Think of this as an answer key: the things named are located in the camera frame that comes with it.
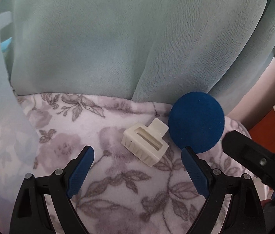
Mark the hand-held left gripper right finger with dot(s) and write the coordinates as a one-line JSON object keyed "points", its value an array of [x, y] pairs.
{"points": [[196, 173]]}

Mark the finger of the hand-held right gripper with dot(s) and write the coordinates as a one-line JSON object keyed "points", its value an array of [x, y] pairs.
{"points": [[254, 158]]}

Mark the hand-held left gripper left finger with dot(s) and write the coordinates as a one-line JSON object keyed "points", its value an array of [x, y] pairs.
{"points": [[79, 173]]}

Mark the blue foam ball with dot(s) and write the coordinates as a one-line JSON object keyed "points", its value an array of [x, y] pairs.
{"points": [[196, 121]]}

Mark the cream hair claw clip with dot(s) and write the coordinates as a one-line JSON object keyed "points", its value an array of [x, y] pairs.
{"points": [[144, 142]]}

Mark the clear plastic storage container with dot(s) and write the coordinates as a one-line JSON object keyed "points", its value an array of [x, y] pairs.
{"points": [[1, 102]]}

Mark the brown wooden panel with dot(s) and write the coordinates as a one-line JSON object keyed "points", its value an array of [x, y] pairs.
{"points": [[266, 124]]}

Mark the grey floral blanket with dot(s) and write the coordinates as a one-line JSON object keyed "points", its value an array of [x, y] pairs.
{"points": [[118, 199]]}

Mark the pale green curtain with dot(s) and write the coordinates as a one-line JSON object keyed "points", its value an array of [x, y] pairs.
{"points": [[127, 41]]}

